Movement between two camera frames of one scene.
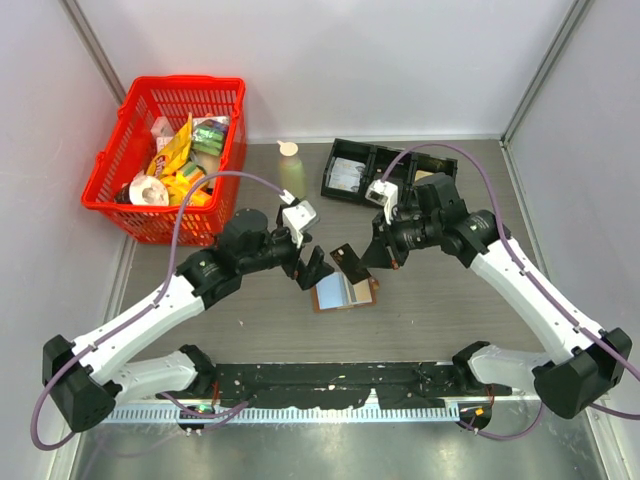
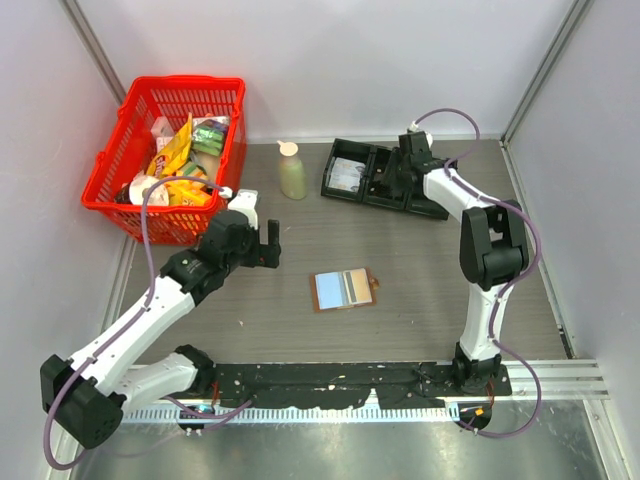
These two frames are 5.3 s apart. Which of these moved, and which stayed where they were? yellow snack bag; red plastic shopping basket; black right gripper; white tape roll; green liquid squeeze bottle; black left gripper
Moved: black left gripper; black right gripper
Stayed: white tape roll; green liquid squeeze bottle; red plastic shopping basket; yellow snack bag
